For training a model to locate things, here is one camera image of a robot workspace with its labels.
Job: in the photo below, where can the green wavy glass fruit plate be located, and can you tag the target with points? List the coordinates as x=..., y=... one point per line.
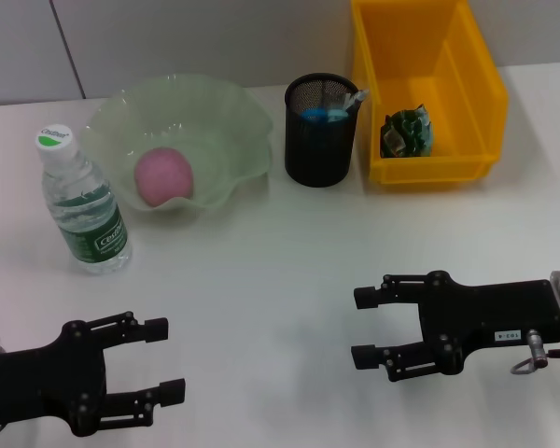
x=205, y=130

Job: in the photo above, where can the green plastic wrapper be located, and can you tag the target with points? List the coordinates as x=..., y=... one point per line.
x=406, y=133

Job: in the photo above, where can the black mesh pen holder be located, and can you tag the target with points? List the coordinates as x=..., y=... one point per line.
x=319, y=149

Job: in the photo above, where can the grey clear pen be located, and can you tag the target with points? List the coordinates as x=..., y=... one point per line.
x=354, y=99

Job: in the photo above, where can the yellow plastic bin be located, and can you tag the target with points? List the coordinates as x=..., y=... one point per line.
x=429, y=70

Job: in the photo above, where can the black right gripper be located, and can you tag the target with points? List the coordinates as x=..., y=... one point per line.
x=485, y=317

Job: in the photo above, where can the blue scissors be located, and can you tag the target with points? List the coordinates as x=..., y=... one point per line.
x=312, y=114

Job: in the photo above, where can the clear green-label water bottle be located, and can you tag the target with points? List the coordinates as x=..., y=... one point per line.
x=88, y=219

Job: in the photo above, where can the pink peach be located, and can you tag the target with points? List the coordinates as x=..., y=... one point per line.
x=164, y=176

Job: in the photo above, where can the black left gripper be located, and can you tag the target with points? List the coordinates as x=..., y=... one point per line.
x=42, y=382

